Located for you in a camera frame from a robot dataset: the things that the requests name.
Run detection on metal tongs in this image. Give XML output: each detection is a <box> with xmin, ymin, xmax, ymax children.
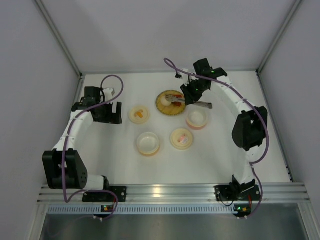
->
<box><xmin>165</xmin><ymin>94</ymin><xmax>213</xmax><ymax>110</ymax></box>

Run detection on white rice ball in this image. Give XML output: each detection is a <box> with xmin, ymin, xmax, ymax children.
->
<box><xmin>160</xmin><ymin>96</ymin><xmax>171</xmax><ymax>107</ymax></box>

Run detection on cream lid orange handle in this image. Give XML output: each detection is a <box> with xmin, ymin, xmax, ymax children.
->
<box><xmin>128</xmin><ymin>105</ymin><xmax>151</xmax><ymax>125</ymax></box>

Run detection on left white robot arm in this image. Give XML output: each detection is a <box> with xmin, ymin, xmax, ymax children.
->
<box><xmin>42</xmin><ymin>86</ymin><xmax>123</xmax><ymax>190</ymax></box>

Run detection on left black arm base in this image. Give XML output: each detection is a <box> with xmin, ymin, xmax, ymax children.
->
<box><xmin>82</xmin><ymin>186</ymin><xmax>127</xmax><ymax>203</ymax></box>

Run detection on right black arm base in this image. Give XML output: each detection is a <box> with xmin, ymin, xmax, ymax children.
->
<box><xmin>214</xmin><ymin>184</ymin><xmax>261</xmax><ymax>202</ymax></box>

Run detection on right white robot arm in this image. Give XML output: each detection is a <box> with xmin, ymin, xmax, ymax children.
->
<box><xmin>176</xmin><ymin>58</ymin><xmax>270</xmax><ymax>201</ymax></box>

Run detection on right pink lunch container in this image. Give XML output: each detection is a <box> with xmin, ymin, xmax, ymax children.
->
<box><xmin>186</xmin><ymin>108</ymin><xmax>209</xmax><ymax>130</ymax></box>

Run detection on left orange lunch container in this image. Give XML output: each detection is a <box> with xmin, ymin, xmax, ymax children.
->
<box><xmin>136</xmin><ymin>132</ymin><xmax>160</xmax><ymax>157</ymax></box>

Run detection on round bamboo plate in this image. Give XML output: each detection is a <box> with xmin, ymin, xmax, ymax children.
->
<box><xmin>155</xmin><ymin>90</ymin><xmax>186</xmax><ymax>116</ymax></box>

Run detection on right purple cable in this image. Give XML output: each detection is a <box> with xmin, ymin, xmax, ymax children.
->
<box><xmin>163</xmin><ymin>57</ymin><xmax>269</xmax><ymax>220</ymax></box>

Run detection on cream lid pink handle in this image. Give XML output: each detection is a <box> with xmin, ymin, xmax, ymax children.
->
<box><xmin>170</xmin><ymin>128</ymin><xmax>194</xmax><ymax>150</ymax></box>

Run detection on left aluminium frame post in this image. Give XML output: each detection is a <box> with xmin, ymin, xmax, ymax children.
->
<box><xmin>33</xmin><ymin>0</ymin><xmax>83</xmax><ymax>79</ymax></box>

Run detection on aluminium frame post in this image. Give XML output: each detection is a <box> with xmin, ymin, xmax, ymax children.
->
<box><xmin>33</xmin><ymin>0</ymin><xmax>83</xmax><ymax>79</ymax></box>
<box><xmin>255</xmin><ymin>0</ymin><xmax>304</xmax><ymax>77</ymax></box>

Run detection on aluminium front rail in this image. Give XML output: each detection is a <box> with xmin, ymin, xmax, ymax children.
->
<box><xmin>37</xmin><ymin>182</ymin><xmax>310</xmax><ymax>204</ymax></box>

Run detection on perforated cable duct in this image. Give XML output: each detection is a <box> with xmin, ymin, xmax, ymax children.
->
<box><xmin>47</xmin><ymin>204</ymin><xmax>236</xmax><ymax>215</ymax></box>

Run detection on right aluminium frame post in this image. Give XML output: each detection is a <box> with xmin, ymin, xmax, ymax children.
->
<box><xmin>255</xmin><ymin>0</ymin><xmax>304</xmax><ymax>77</ymax></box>

